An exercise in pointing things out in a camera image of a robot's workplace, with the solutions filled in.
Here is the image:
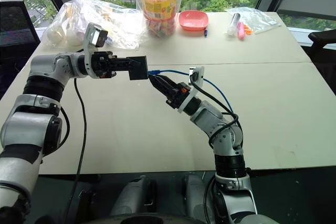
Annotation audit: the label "white tube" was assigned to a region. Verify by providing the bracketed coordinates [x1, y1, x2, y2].
[226, 13, 242, 37]

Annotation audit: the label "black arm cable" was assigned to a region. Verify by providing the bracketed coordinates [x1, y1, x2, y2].
[59, 48, 88, 221]
[190, 76, 245, 149]

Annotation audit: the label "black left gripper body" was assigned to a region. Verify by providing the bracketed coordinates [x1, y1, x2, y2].
[92, 50, 118, 80]

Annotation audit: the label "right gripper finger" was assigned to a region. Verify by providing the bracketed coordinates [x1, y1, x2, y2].
[155, 75, 178, 91]
[148, 74, 172, 101]

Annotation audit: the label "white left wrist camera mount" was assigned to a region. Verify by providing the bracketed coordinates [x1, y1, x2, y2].
[83, 23, 109, 78]

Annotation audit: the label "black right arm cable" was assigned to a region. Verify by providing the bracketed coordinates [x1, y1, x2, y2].
[190, 76, 245, 149]

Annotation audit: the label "dark rounded dome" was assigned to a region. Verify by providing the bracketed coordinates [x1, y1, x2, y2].
[86, 212, 213, 224]

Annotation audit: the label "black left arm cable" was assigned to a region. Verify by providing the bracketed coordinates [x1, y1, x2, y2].
[59, 48, 88, 221]

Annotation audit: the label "pink plastic bowl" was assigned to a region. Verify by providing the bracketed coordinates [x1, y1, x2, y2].
[178, 9, 209, 31]

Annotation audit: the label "blue Ethernet cable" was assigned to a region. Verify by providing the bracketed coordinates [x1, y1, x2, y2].
[146, 69, 237, 118]

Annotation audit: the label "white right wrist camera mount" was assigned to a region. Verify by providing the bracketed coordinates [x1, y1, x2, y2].
[176, 66, 205, 114]

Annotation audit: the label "black chair with armrest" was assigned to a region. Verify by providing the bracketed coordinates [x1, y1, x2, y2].
[308, 28, 336, 84]

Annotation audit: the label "clear plastic bag white contents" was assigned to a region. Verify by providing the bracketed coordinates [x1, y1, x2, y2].
[41, 0, 148, 50]

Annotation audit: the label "clear zip bag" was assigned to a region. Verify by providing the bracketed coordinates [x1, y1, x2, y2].
[224, 6, 282, 36]

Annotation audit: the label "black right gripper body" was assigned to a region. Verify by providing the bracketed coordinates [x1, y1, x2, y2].
[165, 81, 191, 110]

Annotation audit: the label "black mesh office chair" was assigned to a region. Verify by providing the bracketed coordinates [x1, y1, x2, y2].
[0, 0, 42, 100]

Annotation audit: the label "small black box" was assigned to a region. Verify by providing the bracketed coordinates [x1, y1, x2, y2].
[128, 55, 149, 81]

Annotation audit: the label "pink highlighter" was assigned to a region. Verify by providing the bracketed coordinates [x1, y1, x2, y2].
[237, 22, 246, 41]

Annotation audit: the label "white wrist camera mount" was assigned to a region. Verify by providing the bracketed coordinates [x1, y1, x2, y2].
[176, 66, 205, 114]
[83, 23, 109, 78]

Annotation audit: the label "candy jar in plastic bag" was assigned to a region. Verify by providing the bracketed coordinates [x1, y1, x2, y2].
[134, 0, 184, 38]

